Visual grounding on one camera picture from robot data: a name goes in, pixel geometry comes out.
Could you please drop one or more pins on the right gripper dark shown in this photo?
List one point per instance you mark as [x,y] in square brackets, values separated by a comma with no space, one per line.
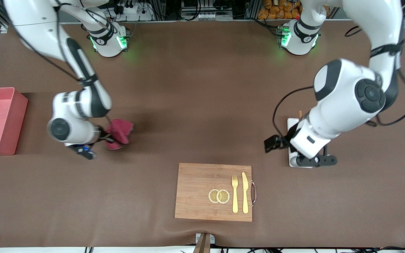
[102,134]

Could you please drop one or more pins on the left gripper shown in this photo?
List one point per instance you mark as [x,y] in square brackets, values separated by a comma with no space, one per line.
[282,140]

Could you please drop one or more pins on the dark red cloth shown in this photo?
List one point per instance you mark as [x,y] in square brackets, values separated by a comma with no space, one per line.
[120,131]

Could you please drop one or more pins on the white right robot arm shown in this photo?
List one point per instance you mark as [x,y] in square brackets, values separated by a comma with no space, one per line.
[79,105]

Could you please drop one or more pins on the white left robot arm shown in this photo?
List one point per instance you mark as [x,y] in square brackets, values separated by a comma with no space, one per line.
[339,102]

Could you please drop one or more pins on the white rectangular tray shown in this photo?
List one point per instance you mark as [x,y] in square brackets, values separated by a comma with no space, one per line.
[291,123]

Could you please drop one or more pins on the yellow plastic knife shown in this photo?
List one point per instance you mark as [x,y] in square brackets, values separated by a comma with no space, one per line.
[245,196]

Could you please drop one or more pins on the yellow plastic fork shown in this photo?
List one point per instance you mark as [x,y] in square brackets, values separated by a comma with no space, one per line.
[235,196]

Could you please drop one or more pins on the lemon slice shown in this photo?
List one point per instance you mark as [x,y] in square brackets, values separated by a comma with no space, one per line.
[223,196]
[212,196]

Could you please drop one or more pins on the wooden cutting board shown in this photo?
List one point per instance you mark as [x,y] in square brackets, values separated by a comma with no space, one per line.
[199,186]

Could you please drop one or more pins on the white power strip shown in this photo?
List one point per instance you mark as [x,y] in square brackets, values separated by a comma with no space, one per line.
[200,16]
[134,12]

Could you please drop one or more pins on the orange snack packets pile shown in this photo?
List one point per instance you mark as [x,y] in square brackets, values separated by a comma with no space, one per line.
[280,10]

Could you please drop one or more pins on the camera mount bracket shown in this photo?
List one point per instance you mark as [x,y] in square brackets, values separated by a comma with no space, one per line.
[204,242]

